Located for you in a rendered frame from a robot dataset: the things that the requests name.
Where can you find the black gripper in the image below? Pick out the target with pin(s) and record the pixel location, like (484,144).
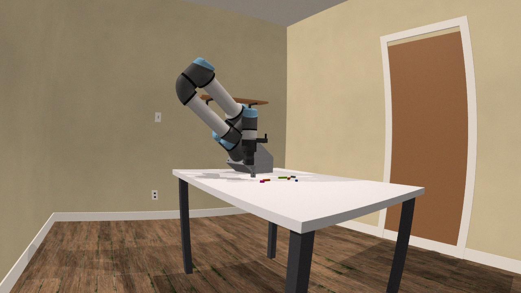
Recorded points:
(249,147)

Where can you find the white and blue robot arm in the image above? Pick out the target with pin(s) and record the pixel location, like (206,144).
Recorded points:
(239,117)

